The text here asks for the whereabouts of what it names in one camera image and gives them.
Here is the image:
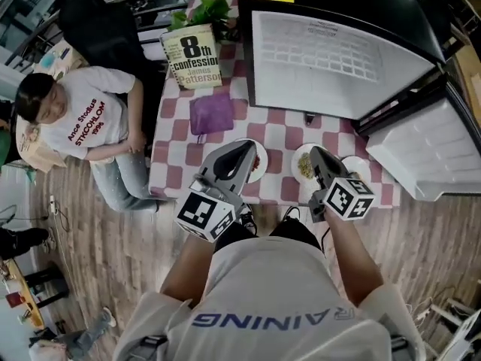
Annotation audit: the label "white wire fridge shelf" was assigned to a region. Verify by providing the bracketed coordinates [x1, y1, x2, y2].
[259, 32, 379, 84]

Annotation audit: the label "grey shoulder strap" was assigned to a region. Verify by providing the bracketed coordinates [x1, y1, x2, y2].
[389, 335, 410, 361]
[131, 335, 168, 361]

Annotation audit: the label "pink white checkered tablecloth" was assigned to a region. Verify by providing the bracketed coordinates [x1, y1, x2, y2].
[149, 0, 401, 208]

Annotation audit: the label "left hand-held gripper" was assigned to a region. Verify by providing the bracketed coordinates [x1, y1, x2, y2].
[174, 141, 259, 244]

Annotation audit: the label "red bean food plate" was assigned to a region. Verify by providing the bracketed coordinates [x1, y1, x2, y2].
[232, 138, 269, 184]

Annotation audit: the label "person's right forearm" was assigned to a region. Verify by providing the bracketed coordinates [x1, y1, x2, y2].
[323, 208, 385, 305]

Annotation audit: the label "purple cloth pouch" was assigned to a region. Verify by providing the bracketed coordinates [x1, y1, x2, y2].
[188, 93, 235, 144]

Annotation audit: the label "round wooden table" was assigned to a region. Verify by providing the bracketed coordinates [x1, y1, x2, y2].
[0, 257, 71, 331]

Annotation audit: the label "person's left forearm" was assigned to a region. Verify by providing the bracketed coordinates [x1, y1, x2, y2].
[159, 233, 218, 311]

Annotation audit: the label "person's black shorts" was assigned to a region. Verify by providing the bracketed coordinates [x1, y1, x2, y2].
[216, 216, 325, 256]

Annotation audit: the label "cream paperback book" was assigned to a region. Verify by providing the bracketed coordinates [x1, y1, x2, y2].
[160, 23, 224, 91]

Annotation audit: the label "person's white t-shirt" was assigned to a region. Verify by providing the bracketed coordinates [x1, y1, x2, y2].
[112, 235, 428, 361]

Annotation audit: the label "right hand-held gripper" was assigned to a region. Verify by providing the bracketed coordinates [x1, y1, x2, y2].
[308, 145, 376, 223]

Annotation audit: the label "black cable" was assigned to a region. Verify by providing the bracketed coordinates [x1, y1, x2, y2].
[319, 225, 332, 256]

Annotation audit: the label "plate of yellow noodles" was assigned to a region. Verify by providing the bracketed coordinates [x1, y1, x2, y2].
[290, 142, 321, 185]

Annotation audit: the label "black white sneaker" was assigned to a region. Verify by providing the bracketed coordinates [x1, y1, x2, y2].
[279, 205, 302, 226]
[240, 202, 261, 237]

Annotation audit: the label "green potted plant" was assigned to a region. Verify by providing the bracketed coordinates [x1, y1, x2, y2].
[166, 0, 240, 43]

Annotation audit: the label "black office chair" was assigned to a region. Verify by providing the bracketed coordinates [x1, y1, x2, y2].
[59, 0, 167, 143]

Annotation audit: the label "orange powder food plate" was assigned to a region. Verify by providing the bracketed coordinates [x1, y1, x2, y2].
[339, 156, 374, 182]

